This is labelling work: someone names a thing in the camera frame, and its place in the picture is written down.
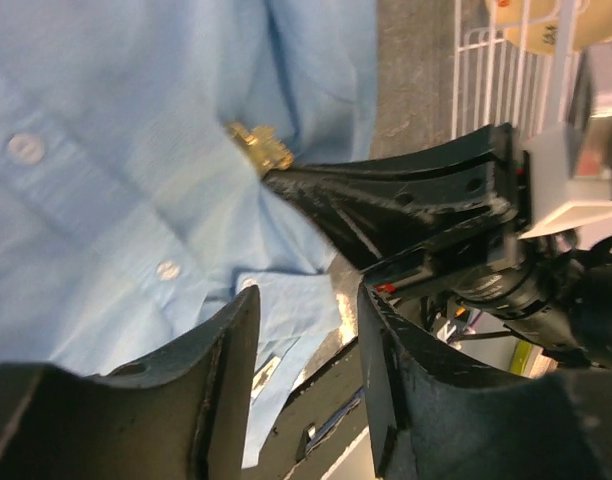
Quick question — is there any beige ceramic plate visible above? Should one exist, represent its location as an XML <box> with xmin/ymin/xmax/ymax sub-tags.
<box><xmin>485</xmin><ymin>0</ymin><xmax>612</xmax><ymax>55</ymax></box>

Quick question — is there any white wire dish rack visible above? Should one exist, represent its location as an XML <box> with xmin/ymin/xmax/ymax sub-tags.
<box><xmin>450</xmin><ymin>1</ymin><xmax>579</xmax><ymax>139</ymax></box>

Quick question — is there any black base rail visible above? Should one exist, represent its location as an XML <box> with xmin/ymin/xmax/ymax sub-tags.
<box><xmin>242</xmin><ymin>340</ymin><xmax>367</xmax><ymax>480</ymax></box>

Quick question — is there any gold metal brooch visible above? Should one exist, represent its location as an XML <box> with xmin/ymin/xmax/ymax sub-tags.
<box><xmin>226</xmin><ymin>122</ymin><xmax>294</xmax><ymax>178</ymax></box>

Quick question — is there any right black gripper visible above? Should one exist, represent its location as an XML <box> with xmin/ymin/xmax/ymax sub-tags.
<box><xmin>263</xmin><ymin>123</ymin><xmax>586</xmax><ymax>320</ymax></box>

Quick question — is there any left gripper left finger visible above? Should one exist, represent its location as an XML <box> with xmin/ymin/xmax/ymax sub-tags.
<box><xmin>0</xmin><ymin>287</ymin><xmax>260</xmax><ymax>479</ymax></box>

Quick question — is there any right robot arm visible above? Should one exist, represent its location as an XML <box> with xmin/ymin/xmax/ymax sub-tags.
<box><xmin>262</xmin><ymin>124</ymin><xmax>612</xmax><ymax>368</ymax></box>

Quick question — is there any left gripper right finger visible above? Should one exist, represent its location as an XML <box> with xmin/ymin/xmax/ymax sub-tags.
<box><xmin>357</xmin><ymin>286</ymin><xmax>612</xmax><ymax>479</ymax></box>

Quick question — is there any light blue shirt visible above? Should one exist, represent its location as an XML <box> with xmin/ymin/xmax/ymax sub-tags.
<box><xmin>0</xmin><ymin>1</ymin><xmax>377</xmax><ymax>468</ymax></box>

